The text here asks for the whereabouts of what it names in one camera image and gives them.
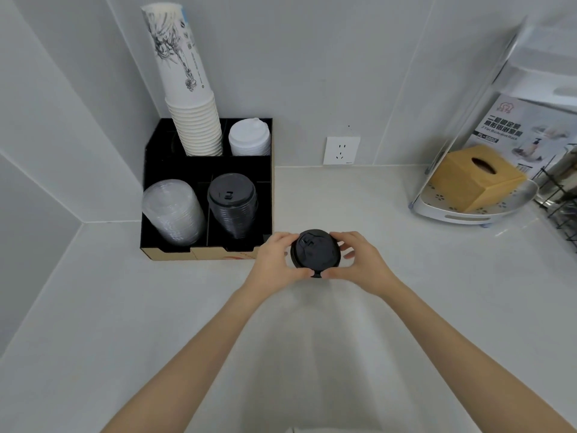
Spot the stack of printed paper cups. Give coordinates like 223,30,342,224
141,2,224,157

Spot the person's left hand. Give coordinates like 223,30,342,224
243,232,315,297

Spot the white corner shelf rack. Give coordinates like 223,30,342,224
409,15,577,229

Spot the white wall socket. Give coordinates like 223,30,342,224
323,136,361,166

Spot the person's right hand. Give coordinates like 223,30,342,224
321,231,400,298

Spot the stack of white lids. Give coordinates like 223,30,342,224
228,118,271,157

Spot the black plastic cup lid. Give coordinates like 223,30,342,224
290,229,341,279

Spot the wooden tissue box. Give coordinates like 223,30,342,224
430,145,527,213

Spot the black cardboard organizer box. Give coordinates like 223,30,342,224
140,117,275,261

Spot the stack of clear lids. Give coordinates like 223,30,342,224
142,179,206,247

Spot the stack of black lids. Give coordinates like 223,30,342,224
207,173,259,240

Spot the person's right forearm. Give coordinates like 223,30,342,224
378,278,574,433

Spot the printed product label card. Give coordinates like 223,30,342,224
469,94,577,176

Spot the person's left forearm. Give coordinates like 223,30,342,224
100,284,272,433

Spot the black wire rack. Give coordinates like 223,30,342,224
534,144,577,254

